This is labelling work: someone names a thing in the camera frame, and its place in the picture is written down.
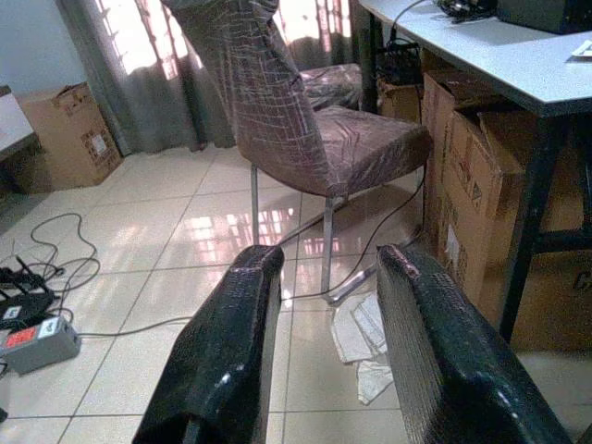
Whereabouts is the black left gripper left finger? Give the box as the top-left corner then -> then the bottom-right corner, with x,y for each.
131,244 -> 285,444

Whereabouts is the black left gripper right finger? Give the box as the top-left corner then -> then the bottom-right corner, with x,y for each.
376,243 -> 574,444

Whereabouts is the crumpled white cloth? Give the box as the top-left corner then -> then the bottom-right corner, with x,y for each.
330,290 -> 394,406

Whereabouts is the large brown cardboard box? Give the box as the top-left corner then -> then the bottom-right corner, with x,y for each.
419,71 -> 592,355

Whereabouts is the grey power strip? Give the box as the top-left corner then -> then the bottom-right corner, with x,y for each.
0,314 -> 83,376

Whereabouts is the black wifi router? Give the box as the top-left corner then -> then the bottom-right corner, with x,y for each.
0,255 -> 56,327

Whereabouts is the maroon patterned fabric chair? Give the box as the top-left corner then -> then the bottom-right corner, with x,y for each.
159,0 -> 435,305
295,63 -> 364,112

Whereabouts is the small brown cardboard box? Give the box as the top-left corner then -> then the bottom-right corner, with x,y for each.
377,78 -> 425,125

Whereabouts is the brown cardboard box with print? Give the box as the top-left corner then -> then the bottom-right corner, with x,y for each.
16,81 -> 124,193

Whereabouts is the grey sheer curtain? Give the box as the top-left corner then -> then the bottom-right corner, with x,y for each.
55,0 -> 366,154

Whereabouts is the grey table with black legs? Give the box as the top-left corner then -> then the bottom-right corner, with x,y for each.
358,0 -> 592,344

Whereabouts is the black device on table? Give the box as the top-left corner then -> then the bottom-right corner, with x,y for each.
495,0 -> 592,36

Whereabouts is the looping black cable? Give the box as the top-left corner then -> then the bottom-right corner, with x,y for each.
8,212 -> 102,297

